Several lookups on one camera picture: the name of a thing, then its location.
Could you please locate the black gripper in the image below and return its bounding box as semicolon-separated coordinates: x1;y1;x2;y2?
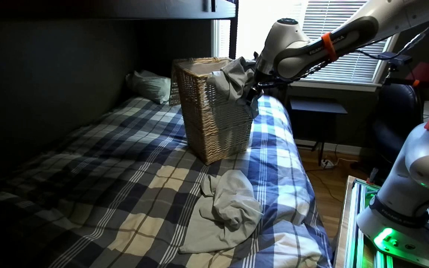
245;79;274;119

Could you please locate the grey cloth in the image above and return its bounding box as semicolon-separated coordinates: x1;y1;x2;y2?
179;169;264;255
206;56;258;107

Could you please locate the wicker laundry basket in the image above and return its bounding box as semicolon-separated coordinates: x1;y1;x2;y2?
169;57;254;166

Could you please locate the small black side table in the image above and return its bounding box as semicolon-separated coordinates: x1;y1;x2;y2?
288;97;349;166

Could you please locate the window with white blinds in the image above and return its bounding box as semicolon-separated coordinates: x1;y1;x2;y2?
214;0;400;85

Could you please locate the grey-green pillow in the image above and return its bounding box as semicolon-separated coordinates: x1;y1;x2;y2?
125;70;172;105

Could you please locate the dark blue office chair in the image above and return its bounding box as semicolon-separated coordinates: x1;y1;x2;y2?
370;83;424;176

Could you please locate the blue plaid bed cover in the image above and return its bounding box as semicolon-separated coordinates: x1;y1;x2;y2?
0;95;334;268

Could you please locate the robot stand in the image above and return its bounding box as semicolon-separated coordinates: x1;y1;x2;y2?
333;175;429;268

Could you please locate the black cable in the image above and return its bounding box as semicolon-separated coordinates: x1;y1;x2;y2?
305;168;335;203

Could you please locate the dark bunk bed frame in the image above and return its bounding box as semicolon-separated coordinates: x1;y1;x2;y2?
0;0;239;60

